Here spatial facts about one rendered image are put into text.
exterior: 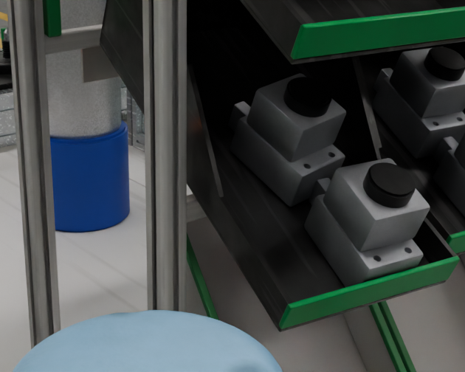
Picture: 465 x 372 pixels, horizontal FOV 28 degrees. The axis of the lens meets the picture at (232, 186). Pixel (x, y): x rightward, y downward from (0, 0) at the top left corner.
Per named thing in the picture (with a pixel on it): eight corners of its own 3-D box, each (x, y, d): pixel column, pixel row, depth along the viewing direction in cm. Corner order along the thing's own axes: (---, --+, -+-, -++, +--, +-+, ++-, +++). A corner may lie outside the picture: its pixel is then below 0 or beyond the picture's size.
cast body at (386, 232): (408, 285, 59) (452, 209, 54) (353, 301, 57) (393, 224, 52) (339, 193, 64) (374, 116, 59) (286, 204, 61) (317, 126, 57)
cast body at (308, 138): (333, 187, 64) (367, 110, 59) (289, 209, 61) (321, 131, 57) (254, 114, 68) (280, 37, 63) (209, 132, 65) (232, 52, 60)
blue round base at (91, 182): (148, 216, 150) (147, 128, 145) (66, 242, 141) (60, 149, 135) (95, 188, 161) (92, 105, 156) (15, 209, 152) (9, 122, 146)
